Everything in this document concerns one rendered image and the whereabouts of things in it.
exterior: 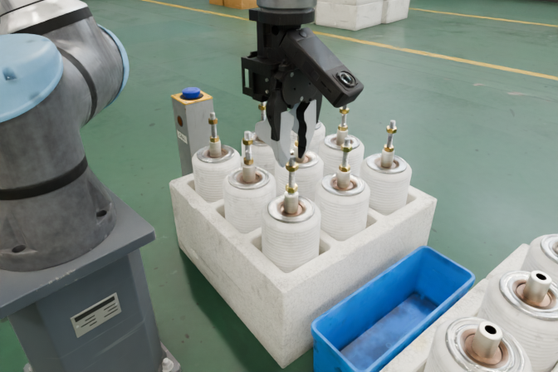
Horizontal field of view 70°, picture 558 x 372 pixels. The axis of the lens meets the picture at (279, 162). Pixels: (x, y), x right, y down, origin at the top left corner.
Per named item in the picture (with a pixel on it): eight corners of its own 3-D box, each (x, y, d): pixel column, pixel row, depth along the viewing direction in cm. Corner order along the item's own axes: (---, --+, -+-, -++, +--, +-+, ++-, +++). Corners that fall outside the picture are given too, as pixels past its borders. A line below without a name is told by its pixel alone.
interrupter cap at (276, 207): (283, 231, 59) (283, 227, 59) (258, 206, 65) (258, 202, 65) (324, 215, 63) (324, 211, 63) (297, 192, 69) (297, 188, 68)
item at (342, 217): (341, 288, 73) (350, 207, 64) (301, 263, 79) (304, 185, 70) (369, 261, 79) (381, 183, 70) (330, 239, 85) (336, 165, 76)
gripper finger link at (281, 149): (261, 155, 61) (266, 96, 58) (289, 169, 58) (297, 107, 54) (246, 160, 59) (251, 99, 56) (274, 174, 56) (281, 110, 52)
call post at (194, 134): (198, 220, 102) (183, 105, 87) (185, 208, 107) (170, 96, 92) (222, 210, 106) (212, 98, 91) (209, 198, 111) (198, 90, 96)
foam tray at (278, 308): (282, 370, 67) (283, 293, 58) (178, 246, 93) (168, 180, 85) (422, 266, 88) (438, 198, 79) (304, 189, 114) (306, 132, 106)
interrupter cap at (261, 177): (262, 166, 76) (262, 163, 76) (276, 186, 70) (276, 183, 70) (223, 173, 74) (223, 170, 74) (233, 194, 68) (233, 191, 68)
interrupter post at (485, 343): (487, 365, 41) (496, 344, 39) (465, 349, 42) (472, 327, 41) (499, 352, 42) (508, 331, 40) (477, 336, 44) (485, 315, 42)
